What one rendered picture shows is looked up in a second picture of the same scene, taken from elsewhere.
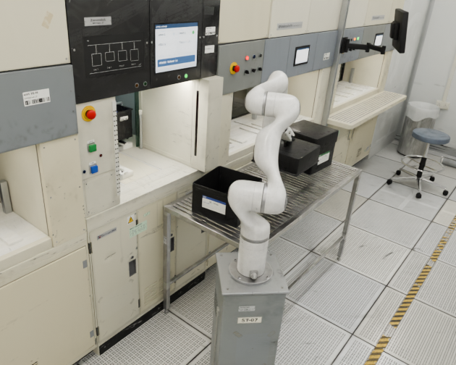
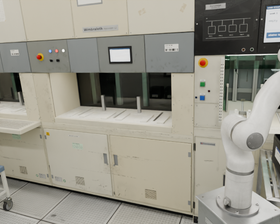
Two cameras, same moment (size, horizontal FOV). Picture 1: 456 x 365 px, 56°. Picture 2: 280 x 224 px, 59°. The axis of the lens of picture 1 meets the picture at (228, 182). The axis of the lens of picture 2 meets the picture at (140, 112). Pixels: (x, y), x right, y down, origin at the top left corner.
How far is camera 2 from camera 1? 1.35 m
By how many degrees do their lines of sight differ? 71
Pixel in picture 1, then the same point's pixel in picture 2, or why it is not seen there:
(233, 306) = (202, 214)
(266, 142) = (265, 85)
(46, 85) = (177, 42)
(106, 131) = (214, 76)
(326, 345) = not seen: outside the picture
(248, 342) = not seen: outside the picture
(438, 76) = not seen: outside the picture
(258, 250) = (230, 179)
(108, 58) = (220, 29)
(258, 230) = (230, 159)
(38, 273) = (162, 142)
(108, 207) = (211, 127)
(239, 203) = (222, 129)
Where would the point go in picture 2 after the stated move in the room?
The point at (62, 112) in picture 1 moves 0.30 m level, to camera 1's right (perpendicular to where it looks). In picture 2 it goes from (185, 58) to (206, 61)
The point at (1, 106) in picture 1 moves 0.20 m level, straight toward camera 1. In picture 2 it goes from (154, 49) to (134, 51)
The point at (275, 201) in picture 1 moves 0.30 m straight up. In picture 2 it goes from (237, 134) to (242, 58)
